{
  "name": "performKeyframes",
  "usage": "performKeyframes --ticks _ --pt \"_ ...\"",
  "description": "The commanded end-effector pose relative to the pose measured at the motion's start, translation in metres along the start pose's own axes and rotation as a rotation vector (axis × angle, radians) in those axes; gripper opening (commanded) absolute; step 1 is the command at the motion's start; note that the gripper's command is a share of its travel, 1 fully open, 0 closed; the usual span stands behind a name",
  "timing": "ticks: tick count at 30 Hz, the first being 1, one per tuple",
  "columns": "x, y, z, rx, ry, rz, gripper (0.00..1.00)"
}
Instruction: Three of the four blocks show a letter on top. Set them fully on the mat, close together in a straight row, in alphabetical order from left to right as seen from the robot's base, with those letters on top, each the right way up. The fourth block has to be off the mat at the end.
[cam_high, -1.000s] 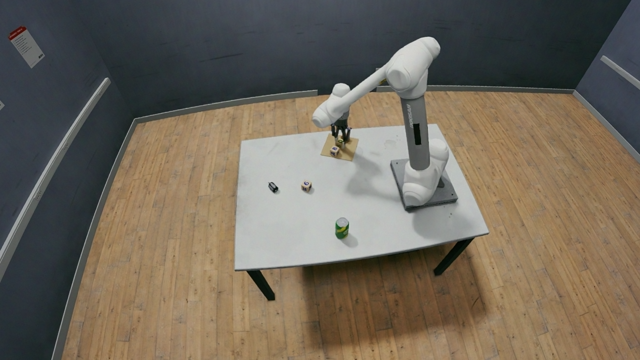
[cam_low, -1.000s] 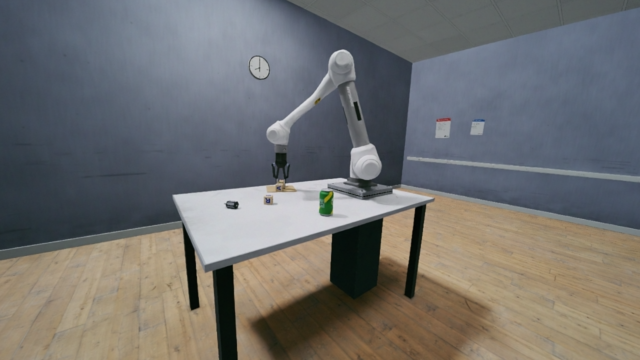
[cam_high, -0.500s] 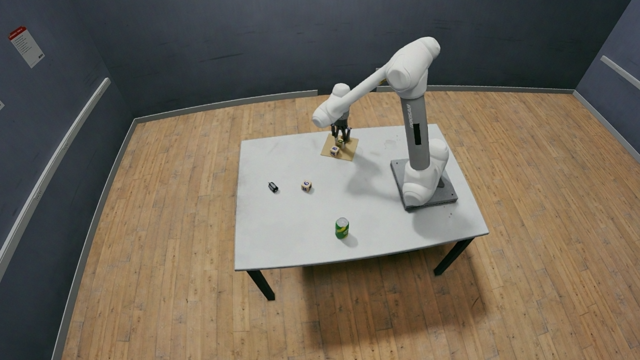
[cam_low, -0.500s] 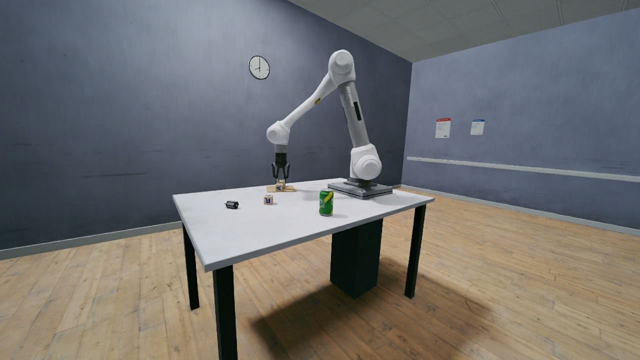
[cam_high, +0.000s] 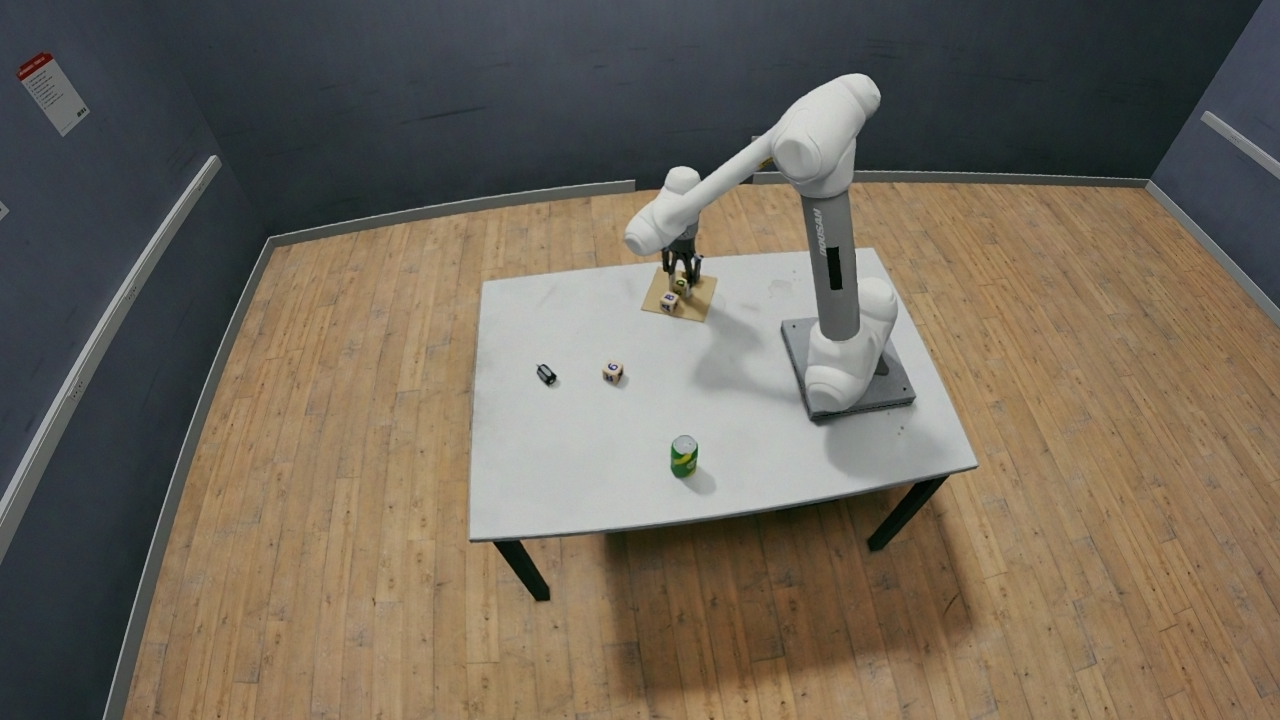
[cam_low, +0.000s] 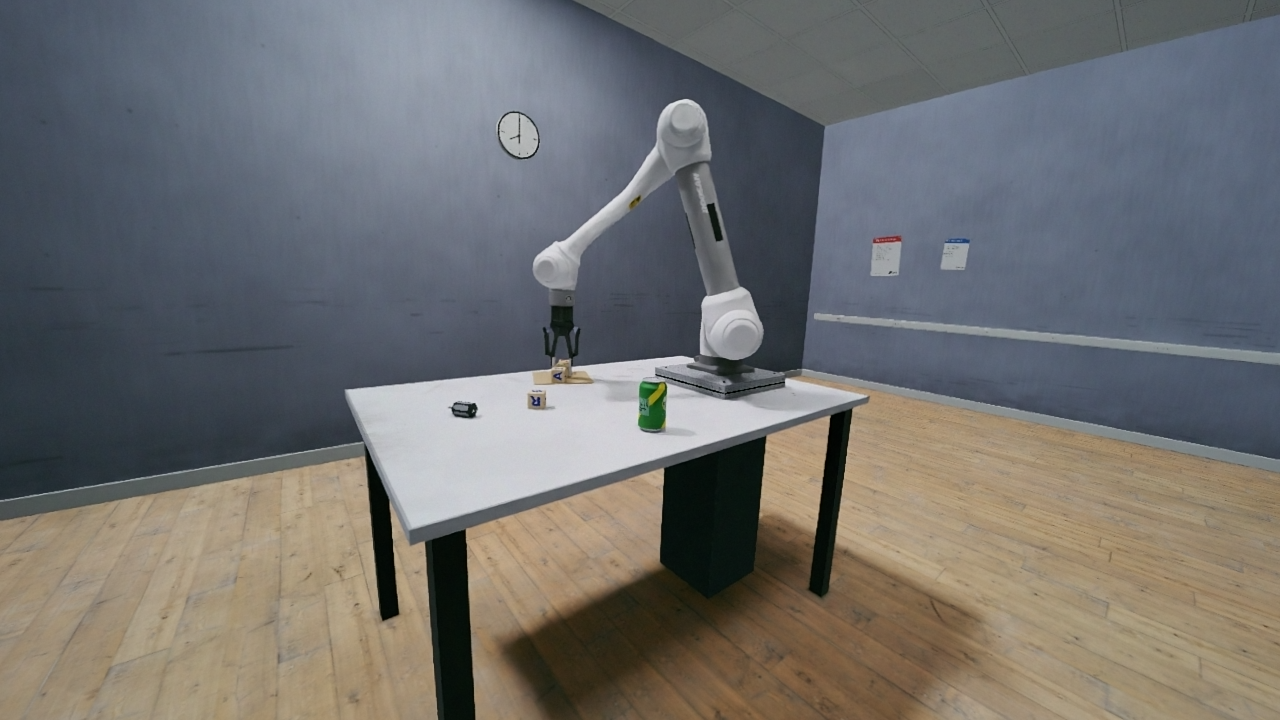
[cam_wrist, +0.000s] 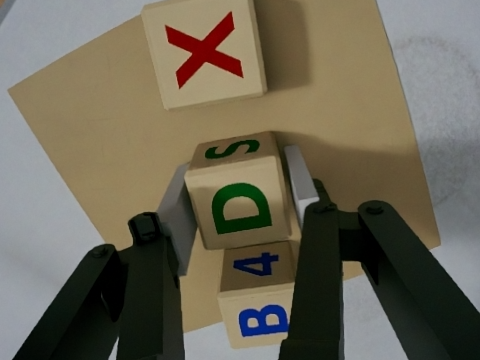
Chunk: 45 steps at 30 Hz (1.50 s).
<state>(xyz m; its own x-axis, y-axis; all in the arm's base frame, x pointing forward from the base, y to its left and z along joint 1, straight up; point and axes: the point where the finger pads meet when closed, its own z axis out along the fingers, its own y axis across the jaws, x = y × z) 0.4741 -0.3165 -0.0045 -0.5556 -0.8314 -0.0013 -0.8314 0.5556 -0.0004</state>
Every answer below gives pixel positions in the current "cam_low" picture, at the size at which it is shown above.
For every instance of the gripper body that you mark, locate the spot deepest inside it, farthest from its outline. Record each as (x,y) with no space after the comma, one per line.
(562,317)

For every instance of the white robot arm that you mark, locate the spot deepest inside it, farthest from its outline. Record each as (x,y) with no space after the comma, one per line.
(683,150)

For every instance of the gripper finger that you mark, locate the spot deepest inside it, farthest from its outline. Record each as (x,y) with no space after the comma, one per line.
(569,346)
(546,331)

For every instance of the tan flat mat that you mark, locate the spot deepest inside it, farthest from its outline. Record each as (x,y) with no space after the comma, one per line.
(577,377)

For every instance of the green and yellow drink can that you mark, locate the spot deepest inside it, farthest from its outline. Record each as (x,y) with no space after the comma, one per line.
(652,404)

